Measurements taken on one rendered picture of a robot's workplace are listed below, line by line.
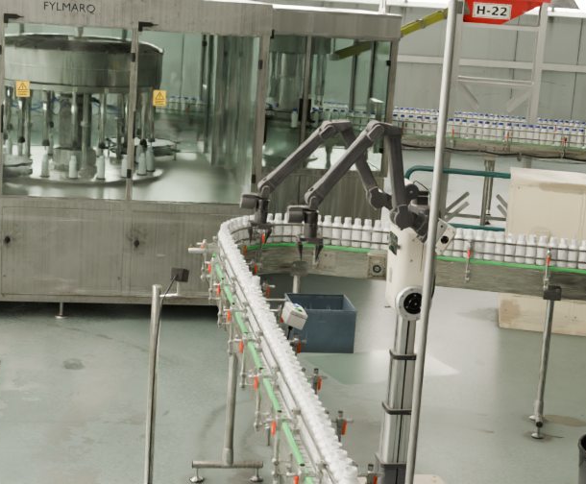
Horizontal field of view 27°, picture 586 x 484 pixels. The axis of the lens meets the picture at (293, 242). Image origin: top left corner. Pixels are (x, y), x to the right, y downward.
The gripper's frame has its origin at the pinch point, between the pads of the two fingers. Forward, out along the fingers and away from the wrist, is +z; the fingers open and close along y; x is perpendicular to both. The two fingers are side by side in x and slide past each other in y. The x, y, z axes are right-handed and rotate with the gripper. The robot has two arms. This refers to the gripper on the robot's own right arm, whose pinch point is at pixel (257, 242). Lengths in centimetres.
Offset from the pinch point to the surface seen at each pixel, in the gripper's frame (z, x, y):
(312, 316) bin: 42, -38, -38
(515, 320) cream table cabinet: 112, -342, -264
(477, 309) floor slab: 120, -396, -253
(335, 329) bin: 48, -38, -51
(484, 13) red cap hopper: -118, -622, -290
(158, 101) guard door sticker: -23, -341, 29
